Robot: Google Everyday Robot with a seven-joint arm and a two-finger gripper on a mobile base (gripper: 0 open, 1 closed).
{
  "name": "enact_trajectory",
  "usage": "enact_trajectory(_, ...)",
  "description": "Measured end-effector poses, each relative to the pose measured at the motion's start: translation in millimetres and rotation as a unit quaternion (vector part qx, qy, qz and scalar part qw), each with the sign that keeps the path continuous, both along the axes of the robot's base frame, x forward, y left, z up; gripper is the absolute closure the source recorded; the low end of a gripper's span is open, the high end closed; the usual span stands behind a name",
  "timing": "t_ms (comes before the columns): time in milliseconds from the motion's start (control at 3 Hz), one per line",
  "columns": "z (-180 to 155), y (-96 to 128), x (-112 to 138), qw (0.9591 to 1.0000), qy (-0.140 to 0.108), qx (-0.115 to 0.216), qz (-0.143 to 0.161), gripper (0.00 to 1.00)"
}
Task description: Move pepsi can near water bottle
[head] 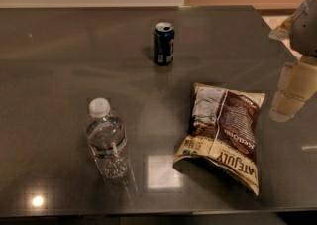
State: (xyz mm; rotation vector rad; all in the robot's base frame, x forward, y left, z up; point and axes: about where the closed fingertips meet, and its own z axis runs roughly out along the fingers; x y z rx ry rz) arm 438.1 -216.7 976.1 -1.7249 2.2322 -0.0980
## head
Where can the brown chip bag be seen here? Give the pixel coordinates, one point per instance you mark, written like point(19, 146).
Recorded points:
point(223, 134)

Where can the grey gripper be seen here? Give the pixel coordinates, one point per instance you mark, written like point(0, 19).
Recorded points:
point(305, 29)

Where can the clear plastic water bottle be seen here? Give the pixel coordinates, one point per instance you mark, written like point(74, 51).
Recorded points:
point(106, 135)

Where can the blue pepsi can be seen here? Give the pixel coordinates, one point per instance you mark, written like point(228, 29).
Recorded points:
point(163, 43)

